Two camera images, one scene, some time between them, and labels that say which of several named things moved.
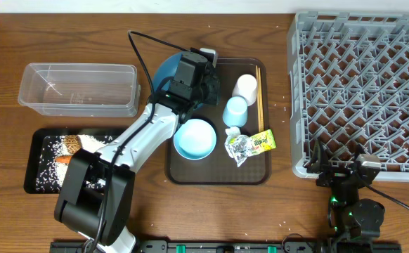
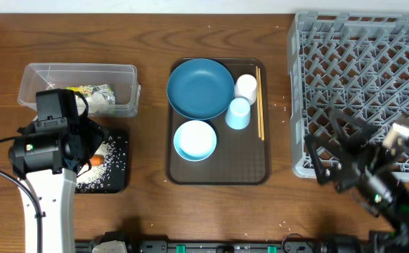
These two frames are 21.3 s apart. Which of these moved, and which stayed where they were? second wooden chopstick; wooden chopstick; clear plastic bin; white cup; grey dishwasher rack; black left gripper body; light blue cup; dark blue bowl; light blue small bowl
Moved: black left gripper body; dark blue bowl
Stayed: light blue cup; grey dishwasher rack; clear plastic bin; second wooden chopstick; white cup; light blue small bowl; wooden chopstick
